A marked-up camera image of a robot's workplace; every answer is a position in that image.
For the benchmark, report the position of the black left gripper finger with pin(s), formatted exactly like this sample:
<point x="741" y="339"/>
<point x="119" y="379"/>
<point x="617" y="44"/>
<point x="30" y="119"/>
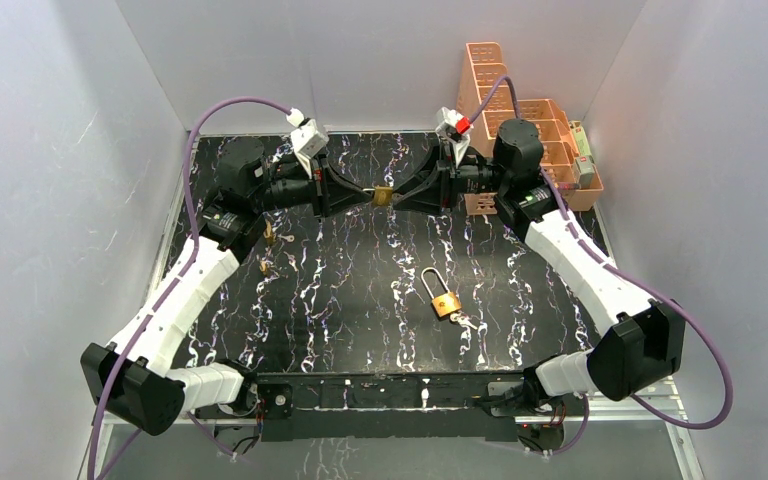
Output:
<point x="339" y="202"/>
<point x="339" y="185"/>

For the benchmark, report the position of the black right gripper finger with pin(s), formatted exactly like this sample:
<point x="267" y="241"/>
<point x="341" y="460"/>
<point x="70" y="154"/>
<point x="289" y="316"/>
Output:
<point x="431" y="180"/>
<point x="424" y="201"/>

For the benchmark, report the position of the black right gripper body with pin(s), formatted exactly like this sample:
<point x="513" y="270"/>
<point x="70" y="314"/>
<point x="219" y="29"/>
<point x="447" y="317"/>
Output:
<point x="477" y="178"/>

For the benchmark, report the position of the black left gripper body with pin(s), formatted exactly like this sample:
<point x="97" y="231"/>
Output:
<point x="321" y="189"/>

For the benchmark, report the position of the small brass padlock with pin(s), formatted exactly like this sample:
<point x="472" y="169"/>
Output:
<point x="382" y="196"/>
<point x="265" y="267"/>

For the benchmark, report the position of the medium brass padlock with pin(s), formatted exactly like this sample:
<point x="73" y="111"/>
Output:
<point x="270" y="235"/>

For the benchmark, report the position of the large long-shackle brass padlock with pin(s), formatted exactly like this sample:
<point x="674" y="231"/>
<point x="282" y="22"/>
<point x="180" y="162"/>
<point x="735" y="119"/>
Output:
<point x="443" y="300"/>

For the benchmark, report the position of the keys of large padlock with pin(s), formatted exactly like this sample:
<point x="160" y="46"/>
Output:
<point x="462" y="320"/>

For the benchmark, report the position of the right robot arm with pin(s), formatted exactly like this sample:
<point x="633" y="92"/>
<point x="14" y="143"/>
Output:
<point x="641" y="336"/>

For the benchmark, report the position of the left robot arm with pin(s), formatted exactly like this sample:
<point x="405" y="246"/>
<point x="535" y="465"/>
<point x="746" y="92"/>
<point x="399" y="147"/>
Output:
<point x="132" y="376"/>

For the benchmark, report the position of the orange plastic organizer basket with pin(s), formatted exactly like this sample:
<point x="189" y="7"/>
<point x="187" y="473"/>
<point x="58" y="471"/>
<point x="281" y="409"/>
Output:
<point x="483" y="91"/>

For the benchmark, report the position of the small boxes in organizer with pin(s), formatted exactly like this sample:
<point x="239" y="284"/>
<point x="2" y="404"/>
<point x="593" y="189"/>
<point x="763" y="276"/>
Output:
<point x="584" y="162"/>

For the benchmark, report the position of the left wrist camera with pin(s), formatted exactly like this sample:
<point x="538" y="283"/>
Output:
<point x="307" y="139"/>

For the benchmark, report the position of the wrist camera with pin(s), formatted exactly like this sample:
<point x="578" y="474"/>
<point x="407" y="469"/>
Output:
<point x="307" y="139"/>
<point x="454" y="128"/>

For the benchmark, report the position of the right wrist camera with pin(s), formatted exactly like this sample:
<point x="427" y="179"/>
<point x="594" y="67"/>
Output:
<point x="454" y="128"/>

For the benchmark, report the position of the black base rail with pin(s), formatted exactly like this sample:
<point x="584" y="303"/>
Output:
<point x="494" y="405"/>

